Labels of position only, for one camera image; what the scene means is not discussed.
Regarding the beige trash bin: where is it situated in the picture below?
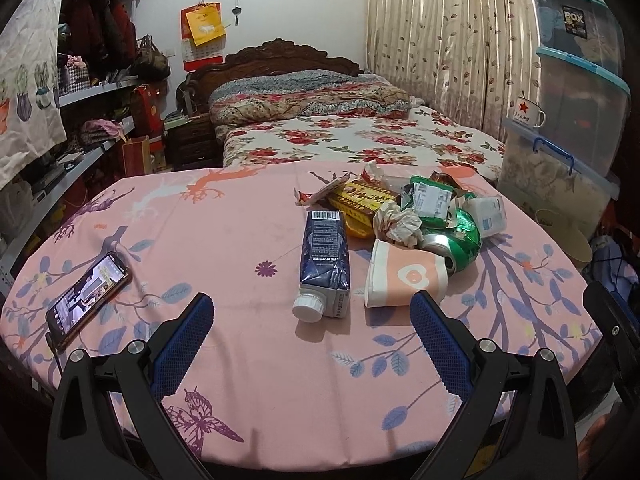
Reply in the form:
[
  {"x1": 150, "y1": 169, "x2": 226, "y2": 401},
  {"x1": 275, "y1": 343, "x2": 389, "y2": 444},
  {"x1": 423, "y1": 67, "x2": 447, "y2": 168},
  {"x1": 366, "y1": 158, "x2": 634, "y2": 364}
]
[{"x1": 534, "y1": 209, "x2": 592, "y2": 271}]

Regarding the bottom clear storage box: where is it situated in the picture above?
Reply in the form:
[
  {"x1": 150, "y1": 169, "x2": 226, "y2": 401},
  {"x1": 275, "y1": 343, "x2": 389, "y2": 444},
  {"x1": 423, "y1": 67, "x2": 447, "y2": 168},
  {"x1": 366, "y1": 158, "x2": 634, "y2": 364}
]
[{"x1": 497, "y1": 119, "x2": 620, "y2": 237}]

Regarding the carved dark wooden headboard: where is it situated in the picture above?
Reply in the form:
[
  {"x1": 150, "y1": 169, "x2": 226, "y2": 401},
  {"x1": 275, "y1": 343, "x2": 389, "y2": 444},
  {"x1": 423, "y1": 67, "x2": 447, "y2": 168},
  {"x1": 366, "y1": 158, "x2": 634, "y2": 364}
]
[{"x1": 176, "y1": 38, "x2": 363, "y2": 115}]

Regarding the white tissue packet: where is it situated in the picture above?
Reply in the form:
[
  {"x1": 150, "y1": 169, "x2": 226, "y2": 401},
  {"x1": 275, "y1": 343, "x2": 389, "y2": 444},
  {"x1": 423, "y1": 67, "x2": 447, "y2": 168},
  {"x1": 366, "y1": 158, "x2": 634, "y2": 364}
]
[{"x1": 466, "y1": 196, "x2": 508, "y2": 238}]

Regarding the hanging key ornament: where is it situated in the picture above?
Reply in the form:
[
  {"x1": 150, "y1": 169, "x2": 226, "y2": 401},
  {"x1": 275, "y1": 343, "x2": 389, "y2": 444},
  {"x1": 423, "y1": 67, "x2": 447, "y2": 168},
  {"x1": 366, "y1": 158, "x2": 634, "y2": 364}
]
[{"x1": 232, "y1": 0, "x2": 242, "y2": 26}]

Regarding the green white snack packet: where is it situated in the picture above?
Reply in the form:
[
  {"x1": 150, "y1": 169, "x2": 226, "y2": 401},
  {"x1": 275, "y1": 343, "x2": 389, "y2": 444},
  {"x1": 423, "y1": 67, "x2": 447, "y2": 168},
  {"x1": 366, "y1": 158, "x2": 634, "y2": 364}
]
[{"x1": 399, "y1": 176, "x2": 476, "y2": 229}]

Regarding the white enamel red star mug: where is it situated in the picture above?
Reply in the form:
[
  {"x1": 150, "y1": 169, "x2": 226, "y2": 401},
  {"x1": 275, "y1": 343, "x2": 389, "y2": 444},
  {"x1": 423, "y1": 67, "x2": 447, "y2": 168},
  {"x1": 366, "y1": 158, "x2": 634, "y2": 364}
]
[{"x1": 512, "y1": 96, "x2": 547, "y2": 129}]

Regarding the grey metal shelf unit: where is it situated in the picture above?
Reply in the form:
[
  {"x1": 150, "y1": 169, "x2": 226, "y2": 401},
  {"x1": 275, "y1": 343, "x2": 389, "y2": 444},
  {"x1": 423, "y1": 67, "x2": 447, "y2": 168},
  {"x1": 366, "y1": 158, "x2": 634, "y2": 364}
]
[{"x1": 0, "y1": 0, "x2": 172, "y2": 302}]

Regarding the red gift bag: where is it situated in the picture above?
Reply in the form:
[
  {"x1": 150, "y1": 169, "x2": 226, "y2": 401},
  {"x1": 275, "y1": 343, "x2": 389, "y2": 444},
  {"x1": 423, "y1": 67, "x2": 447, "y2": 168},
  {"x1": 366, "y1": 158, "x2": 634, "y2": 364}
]
[{"x1": 130, "y1": 84, "x2": 164, "y2": 153}]

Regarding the clear storage box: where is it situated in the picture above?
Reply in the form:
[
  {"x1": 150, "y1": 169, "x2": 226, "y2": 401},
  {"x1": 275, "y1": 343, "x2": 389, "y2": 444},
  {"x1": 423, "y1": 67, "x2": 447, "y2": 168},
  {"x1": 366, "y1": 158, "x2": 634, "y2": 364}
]
[
  {"x1": 497, "y1": 119, "x2": 620, "y2": 237},
  {"x1": 534, "y1": 0, "x2": 625, "y2": 76},
  {"x1": 537, "y1": 47, "x2": 630, "y2": 176}
]

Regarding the crushed green can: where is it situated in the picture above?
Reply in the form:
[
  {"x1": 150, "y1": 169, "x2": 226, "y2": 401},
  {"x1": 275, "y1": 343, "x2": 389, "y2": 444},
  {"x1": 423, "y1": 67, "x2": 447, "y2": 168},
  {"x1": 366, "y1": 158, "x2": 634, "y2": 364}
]
[{"x1": 420, "y1": 209, "x2": 482, "y2": 275}]

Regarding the floral bed sheet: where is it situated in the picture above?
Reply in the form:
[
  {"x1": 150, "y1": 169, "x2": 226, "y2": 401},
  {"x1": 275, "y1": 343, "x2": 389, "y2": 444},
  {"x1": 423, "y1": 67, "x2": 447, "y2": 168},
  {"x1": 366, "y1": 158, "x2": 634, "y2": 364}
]
[{"x1": 222, "y1": 106, "x2": 506, "y2": 182}]

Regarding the folded patterned quilt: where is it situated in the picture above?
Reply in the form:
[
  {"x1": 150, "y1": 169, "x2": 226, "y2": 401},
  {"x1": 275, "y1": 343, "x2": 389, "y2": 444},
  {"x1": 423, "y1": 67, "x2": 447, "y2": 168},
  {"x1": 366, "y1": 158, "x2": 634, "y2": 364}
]
[{"x1": 208, "y1": 70, "x2": 422, "y2": 128}]

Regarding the dark blue drink carton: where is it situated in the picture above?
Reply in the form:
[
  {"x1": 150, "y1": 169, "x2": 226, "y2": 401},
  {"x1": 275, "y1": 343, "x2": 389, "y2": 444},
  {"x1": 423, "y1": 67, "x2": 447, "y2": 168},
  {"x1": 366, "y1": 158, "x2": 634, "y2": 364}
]
[{"x1": 292, "y1": 210, "x2": 350, "y2": 323}]

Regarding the dark wooden nightstand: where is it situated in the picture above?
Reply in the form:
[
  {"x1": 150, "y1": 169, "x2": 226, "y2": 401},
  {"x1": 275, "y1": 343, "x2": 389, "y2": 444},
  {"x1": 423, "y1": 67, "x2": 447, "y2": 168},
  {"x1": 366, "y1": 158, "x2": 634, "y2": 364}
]
[{"x1": 163, "y1": 114, "x2": 222, "y2": 171}]

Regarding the white paper ball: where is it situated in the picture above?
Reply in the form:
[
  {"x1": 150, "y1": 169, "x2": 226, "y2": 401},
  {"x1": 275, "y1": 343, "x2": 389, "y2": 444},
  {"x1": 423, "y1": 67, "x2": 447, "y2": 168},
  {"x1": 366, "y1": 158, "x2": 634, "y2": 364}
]
[{"x1": 372, "y1": 200, "x2": 423, "y2": 249}]

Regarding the middle clear storage box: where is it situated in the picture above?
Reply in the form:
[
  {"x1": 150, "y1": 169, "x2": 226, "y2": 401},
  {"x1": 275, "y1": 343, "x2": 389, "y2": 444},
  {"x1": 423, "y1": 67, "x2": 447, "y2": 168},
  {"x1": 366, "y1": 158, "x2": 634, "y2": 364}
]
[{"x1": 537, "y1": 47, "x2": 630, "y2": 176}]

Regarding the red wall calendar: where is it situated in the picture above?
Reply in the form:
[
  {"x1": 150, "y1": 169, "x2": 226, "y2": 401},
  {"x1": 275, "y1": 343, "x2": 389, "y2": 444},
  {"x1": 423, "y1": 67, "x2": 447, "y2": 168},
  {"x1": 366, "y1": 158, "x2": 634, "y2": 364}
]
[{"x1": 180, "y1": 2, "x2": 224, "y2": 72}]

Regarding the white printed hanging cloth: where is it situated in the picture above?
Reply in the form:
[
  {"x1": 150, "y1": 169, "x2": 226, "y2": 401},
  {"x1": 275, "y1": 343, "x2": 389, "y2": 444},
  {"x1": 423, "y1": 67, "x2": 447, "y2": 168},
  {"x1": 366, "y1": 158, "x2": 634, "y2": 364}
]
[{"x1": 0, "y1": 0, "x2": 66, "y2": 185}]

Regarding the black smartphone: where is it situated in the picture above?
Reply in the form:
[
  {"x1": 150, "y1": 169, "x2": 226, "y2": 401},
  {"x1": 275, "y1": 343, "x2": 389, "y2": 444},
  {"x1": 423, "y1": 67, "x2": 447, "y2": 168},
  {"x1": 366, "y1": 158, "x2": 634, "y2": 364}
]
[{"x1": 46, "y1": 252, "x2": 132, "y2": 352}]

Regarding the beige leaf pattern curtain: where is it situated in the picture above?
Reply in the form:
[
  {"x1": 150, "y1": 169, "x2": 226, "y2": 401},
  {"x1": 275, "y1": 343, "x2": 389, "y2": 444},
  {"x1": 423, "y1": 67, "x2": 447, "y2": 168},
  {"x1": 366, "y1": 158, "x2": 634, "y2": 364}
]
[{"x1": 366, "y1": 0, "x2": 540, "y2": 140}]

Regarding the pink white paper cup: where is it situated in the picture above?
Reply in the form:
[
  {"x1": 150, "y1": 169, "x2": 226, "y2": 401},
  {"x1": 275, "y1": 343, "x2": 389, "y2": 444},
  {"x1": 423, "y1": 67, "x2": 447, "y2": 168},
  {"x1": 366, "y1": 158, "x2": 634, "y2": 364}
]
[{"x1": 363, "y1": 240, "x2": 448, "y2": 309}]

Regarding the pink floral tablecloth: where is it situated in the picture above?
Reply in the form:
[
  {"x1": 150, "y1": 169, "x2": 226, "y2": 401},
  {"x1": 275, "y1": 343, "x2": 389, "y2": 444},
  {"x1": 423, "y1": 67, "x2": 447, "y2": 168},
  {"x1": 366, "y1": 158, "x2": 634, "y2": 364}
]
[{"x1": 0, "y1": 159, "x2": 603, "y2": 473}]

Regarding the top clear storage box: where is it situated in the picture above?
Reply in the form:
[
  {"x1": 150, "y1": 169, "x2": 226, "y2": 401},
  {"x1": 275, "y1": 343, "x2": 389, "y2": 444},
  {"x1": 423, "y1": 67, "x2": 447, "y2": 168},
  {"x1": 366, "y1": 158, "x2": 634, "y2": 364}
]
[{"x1": 534, "y1": 0, "x2": 625, "y2": 76}]

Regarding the yellow paper bag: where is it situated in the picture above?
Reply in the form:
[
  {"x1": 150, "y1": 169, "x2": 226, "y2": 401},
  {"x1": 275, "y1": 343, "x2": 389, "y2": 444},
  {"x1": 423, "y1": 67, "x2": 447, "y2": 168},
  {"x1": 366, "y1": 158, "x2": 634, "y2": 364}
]
[{"x1": 186, "y1": 3, "x2": 226, "y2": 47}]

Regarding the red white wrapper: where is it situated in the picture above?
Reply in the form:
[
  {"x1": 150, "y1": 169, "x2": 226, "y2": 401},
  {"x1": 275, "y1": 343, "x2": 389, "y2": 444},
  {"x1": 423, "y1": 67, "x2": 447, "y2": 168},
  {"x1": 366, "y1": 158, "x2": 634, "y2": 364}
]
[{"x1": 294, "y1": 162, "x2": 410, "y2": 206}]

